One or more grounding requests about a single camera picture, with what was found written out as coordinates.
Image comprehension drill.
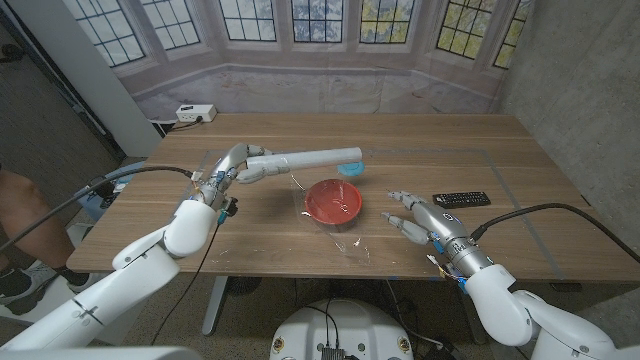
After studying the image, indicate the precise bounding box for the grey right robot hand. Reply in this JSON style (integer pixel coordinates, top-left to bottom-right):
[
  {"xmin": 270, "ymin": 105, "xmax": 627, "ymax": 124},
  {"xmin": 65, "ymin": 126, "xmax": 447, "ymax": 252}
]
[{"xmin": 380, "ymin": 190, "xmax": 494, "ymax": 276}]

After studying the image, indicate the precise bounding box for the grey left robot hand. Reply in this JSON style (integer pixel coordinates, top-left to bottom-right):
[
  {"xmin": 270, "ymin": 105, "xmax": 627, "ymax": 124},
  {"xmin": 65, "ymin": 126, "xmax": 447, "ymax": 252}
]
[{"xmin": 202, "ymin": 143, "xmax": 292, "ymax": 204}]

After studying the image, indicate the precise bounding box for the cling film roll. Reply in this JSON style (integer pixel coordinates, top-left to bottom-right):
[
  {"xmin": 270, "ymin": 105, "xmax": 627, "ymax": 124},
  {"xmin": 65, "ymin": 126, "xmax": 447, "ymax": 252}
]
[{"xmin": 244, "ymin": 146, "xmax": 363, "ymax": 172}]

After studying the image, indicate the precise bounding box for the clear cling film sheet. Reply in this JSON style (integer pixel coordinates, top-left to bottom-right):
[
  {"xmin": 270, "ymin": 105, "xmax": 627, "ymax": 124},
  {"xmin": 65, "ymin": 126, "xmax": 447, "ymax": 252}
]
[{"xmin": 289, "ymin": 169, "xmax": 374, "ymax": 264}]

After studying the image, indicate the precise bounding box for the black TV remote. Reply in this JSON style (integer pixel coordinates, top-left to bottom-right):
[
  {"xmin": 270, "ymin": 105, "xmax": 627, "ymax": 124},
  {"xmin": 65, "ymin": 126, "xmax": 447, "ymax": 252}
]
[{"xmin": 432, "ymin": 191, "xmax": 492, "ymax": 210}]

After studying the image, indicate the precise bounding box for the red bowl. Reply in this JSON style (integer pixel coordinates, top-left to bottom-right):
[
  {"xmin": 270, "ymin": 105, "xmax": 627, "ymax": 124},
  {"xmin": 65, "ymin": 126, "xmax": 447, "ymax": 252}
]
[{"xmin": 304, "ymin": 178, "xmax": 364, "ymax": 226}]

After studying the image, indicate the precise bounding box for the white power strip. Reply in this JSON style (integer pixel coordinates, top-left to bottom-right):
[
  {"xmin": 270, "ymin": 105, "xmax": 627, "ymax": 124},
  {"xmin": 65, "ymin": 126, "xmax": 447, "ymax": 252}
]
[{"xmin": 175, "ymin": 103, "xmax": 218, "ymax": 124}]

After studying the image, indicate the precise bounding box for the blue floor mat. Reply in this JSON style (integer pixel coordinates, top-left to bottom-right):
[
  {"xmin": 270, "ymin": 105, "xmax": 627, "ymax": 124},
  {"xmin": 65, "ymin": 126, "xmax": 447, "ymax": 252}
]
[{"xmin": 73, "ymin": 160, "xmax": 147, "ymax": 221}]

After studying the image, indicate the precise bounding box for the black round ribbed object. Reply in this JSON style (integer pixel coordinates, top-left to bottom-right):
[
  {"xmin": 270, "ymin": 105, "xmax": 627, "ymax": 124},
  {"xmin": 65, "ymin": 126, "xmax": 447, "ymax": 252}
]
[{"xmin": 224, "ymin": 276, "xmax": 264, "ymax": 296}]

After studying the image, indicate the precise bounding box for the printed window backdrop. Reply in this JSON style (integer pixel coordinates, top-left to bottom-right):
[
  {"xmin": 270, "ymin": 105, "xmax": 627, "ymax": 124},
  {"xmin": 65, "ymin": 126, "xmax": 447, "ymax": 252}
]
[{"xmin": 62, "ymin": 0, "xmax": 536, "ymax": 119}]

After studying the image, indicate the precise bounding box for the black cylindrical device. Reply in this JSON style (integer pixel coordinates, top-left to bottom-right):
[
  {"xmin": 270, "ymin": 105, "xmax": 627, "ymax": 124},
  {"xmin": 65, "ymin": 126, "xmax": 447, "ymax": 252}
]
[{"xmin": 88, "ymin": 175, "xmax": 117, "ymax": 209}]

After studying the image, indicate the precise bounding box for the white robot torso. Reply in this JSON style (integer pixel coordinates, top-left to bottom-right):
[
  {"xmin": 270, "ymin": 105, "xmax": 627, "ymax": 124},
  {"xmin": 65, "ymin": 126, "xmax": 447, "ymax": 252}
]
[{"xmin": 269, "ymin": 298, "xmax": 415, "ymax": 360}]

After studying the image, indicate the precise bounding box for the white partition panel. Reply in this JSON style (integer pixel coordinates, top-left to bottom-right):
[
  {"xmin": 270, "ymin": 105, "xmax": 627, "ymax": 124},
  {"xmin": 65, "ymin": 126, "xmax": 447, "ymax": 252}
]
[{"xmin": 5, "ymin": 0, "xmax": 164, "ymax": 159}]

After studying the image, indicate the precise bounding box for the grey white sneaker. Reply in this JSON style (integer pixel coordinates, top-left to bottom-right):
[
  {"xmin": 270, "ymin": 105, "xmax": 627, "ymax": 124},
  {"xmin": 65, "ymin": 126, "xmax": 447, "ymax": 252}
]
[
  {"xmin": 64, "ymin": 269, "xmax": 106, "ymax": 294},
  {"xmin": 0, "ymin": 259, "xmax": 59, "ymax": 316}
]

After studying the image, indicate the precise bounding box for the white floor platform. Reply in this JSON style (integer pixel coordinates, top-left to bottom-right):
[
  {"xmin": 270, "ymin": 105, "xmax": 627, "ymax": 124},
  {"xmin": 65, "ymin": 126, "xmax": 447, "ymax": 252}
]
[{"xmin": 0, "ymin": 272, "xmax": 164, "ymax": 347}]

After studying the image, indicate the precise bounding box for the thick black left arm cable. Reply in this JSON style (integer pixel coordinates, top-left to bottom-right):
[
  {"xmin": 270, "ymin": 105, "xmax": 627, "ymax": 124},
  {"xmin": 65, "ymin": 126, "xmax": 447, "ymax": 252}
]
[{"xmin": 0, "ymin": 165, "xmax": 196, "ymax": 251}]

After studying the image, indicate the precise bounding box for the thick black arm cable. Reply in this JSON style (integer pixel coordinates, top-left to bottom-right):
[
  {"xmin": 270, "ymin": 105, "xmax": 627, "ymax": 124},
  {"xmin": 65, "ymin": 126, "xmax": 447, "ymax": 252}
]
[
  {"xmin": 469, "ymin": 202, "xmax": 640, "ymax": 264},
  {"xmin": 0, "ymin": 165, "xmax": 196, "ymax": 251}
]

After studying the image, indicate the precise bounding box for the white floor cable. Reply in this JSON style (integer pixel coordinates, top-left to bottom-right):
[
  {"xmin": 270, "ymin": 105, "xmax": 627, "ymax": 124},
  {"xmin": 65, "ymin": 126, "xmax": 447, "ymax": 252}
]
[{"xmin": 384, "ymin": 279, "xmax": 446, "ymax": 349}]

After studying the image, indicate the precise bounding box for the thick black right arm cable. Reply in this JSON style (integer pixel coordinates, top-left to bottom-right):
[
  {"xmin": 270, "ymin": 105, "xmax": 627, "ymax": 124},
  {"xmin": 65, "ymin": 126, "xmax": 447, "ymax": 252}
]
[{"xmin": 469, "ymin": 202, "xmax": 640, "ymax": 264}]

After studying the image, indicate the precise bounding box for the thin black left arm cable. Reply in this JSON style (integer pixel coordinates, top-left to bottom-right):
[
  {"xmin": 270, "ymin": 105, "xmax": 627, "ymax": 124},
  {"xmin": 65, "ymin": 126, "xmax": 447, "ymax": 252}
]
[{"xmin": 150, "ymin": 224, "xmax": 221, "ymax": 346}]

